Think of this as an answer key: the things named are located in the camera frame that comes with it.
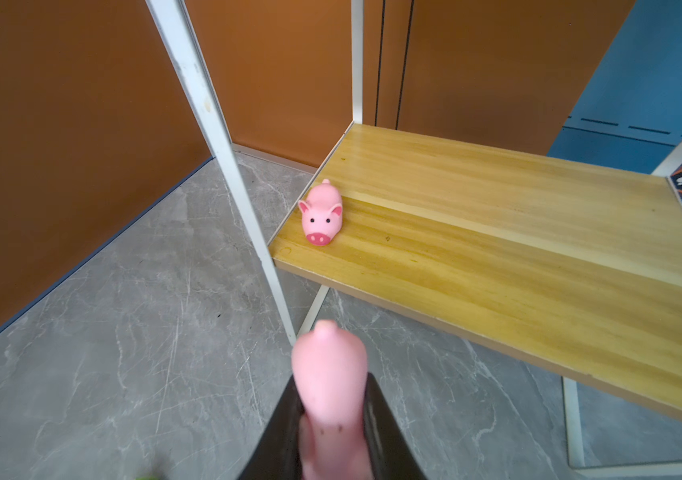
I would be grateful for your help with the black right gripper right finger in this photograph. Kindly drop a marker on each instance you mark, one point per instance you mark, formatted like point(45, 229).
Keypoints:
point(390, 455)

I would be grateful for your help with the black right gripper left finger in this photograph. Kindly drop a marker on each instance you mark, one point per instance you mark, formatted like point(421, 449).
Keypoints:
point(276, 455)

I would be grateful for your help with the pink pig toy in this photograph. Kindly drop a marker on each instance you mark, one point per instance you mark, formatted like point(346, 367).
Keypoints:
point(322, 213)
point(330, 370)

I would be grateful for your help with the white frame wooden shelf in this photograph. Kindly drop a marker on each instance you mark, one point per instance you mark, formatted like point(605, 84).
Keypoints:
point(568, 266)

